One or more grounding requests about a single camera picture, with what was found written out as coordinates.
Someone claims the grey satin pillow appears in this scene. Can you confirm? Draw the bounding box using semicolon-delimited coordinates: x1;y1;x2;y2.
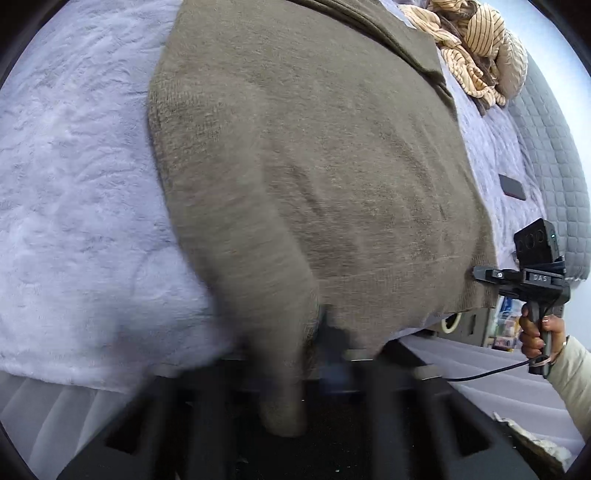
496;32;528;100

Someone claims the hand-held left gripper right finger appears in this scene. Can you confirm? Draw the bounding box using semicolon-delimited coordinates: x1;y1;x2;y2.
318;314;541;480

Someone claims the grey quilted headboard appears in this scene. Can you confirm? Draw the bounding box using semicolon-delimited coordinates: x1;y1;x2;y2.
505;51;591;282

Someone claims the lavender bed mattress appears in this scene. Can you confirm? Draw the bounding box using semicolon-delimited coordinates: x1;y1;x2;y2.
0;330;587;467

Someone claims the cluttered storage shelf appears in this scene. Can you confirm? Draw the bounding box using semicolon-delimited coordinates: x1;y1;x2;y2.
489;295;525;354

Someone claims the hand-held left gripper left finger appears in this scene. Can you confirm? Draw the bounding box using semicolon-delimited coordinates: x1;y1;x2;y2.
58;364;278;480

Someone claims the cream striped garment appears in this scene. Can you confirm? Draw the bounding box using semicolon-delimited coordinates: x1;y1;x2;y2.
397;0;509;109

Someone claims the person's right hand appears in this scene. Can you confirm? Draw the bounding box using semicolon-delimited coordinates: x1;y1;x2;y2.
518;305;568;365

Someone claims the person's right forearm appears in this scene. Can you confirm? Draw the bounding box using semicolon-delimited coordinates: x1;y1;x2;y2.
545;335;591;439

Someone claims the black cable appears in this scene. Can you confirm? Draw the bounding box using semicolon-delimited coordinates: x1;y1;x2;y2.
438;357;536;383

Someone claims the olive brown knit sweater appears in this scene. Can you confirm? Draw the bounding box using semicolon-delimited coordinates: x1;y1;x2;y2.
148;0;498;438

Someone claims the lavender embossed plush blanket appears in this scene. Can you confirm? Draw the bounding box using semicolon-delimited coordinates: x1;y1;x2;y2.
0;0;550;393

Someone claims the black smartphone with red case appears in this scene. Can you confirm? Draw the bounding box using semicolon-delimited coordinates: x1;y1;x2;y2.
499;174;527;201

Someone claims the beige bedside cabinet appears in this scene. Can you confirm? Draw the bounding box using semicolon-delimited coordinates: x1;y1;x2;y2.
431;307;496;348

